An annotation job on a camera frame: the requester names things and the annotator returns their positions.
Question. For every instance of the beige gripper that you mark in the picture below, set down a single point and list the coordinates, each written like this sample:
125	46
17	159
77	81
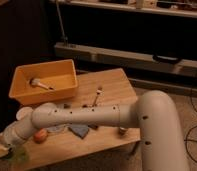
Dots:
0	151

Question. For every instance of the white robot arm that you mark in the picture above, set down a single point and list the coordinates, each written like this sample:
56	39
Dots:
154	113

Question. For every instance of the green plastic cup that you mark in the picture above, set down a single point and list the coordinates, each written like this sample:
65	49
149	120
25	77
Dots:
19	155

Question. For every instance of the white plastic cup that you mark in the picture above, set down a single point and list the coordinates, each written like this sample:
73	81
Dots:
24	112

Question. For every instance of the metal cup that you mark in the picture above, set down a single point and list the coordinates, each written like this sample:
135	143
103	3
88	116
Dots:
122	130

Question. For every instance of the red apple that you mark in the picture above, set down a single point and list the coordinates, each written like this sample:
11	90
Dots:
40	136

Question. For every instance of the grey cloth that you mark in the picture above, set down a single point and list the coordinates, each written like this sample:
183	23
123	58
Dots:
56	129

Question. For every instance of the wooden table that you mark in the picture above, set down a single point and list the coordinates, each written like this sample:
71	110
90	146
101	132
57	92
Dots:
64	145

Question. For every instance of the white brush in bin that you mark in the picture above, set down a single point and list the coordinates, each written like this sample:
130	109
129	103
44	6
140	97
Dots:
35	82

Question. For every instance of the blue sponge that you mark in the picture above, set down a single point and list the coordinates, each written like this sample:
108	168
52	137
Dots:
79	130

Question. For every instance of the yellow plastic bin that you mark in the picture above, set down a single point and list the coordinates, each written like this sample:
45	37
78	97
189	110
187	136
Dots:
60	75

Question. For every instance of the grey shelf rail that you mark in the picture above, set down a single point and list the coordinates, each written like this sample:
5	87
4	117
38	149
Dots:
124	58

